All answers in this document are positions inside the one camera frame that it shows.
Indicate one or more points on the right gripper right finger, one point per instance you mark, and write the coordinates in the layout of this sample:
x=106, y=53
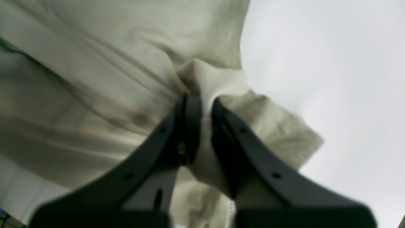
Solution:
x=267, y=192

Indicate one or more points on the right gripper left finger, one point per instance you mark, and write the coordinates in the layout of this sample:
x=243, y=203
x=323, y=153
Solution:
x=137, y=193

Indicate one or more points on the beige t-shirt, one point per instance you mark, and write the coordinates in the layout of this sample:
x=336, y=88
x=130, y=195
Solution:
x=84, y=82

